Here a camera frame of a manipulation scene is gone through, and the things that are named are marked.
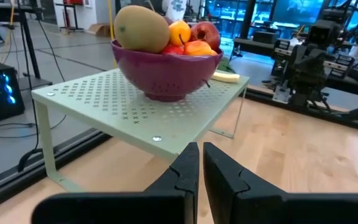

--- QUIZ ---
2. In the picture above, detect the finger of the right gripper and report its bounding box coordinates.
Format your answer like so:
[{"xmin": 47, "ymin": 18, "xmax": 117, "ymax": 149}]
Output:
[
  {"xmin": 305, "ymin": 60, "xmax": 323, "ymax": 91},
  {"xmin": 290, "ymin": 60, "xmax": 307, "ymax": 91}
]

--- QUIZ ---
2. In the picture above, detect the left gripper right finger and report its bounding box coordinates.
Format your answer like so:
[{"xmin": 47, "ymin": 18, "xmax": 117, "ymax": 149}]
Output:
[{"xmin": 203, "ymin": 142, "xmax": 358, "ymax": 224}]

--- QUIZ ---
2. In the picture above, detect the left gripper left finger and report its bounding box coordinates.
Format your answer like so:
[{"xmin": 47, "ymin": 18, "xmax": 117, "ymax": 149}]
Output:
[{"xmin": 30, "ymin": 142, "xmax": 201, "ymax": 224}]

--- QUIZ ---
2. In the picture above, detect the knife with cream handle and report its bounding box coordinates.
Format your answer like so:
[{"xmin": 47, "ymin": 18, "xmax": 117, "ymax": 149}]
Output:
[{"xmin": 210, "ymin": 70, "xmax": 241, "ymax": 84}]

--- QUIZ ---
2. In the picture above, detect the small yellow orange pear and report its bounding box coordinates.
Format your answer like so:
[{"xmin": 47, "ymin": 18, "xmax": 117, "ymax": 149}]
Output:
[{"xmin": 168, "ymin": 19, "xmax": 192, "ymax": 47}]

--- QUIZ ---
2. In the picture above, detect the red yellow mango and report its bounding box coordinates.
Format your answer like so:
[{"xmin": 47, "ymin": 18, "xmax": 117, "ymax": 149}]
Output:
[{"xmin": 162, "ymin": 43, "xmax": 185, "ymax": 56}]

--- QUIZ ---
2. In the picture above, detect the purple colander bowl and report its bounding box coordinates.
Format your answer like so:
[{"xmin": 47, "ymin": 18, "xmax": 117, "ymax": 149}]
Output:
[{"xmin": 110, "ymin": 39, "xmax": 224, "ymax": 103}]

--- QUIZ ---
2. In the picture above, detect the brown kiwi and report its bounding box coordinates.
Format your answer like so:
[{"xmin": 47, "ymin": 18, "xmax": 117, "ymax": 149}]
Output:
[{"xmin": 114, "ymin": 5, "xmax": 170, "ymax": 54}]

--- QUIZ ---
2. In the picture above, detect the green potted plant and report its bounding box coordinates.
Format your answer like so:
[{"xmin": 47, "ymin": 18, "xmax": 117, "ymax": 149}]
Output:
[{"xmin": 218, "ymin": 57, "xmax": 236, "ymax": 75}]

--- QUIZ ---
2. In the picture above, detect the pale green perforated metal shelf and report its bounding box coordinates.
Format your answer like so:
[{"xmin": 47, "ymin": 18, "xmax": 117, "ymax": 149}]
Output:
[{"xmin": 31, "ymin": 67, "xmax": 250, "ymax": 193}]

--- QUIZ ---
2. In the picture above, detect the brown cardboard box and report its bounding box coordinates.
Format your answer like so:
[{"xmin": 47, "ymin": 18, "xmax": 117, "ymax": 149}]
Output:
[{"xmin": 86, "ymin": 23, "xmax": 112, "ymax": 38}]

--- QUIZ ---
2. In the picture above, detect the black stand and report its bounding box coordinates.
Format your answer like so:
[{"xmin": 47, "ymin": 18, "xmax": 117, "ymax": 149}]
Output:
[{"xmin": 0, "ymin": 0, "xmax": 53, "ymax": 91}]

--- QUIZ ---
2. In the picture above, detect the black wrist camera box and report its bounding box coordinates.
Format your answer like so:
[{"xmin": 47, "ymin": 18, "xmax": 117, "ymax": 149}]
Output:
[{"xmin": 308, "ymin": 20, "xmax": 335, "ymax": 43}]

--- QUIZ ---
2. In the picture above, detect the yellow cable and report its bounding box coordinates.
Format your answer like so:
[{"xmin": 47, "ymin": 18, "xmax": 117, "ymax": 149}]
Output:
[{"xmin": 106, "ymin": 0, "xmax": 118, "ymax": 68}]

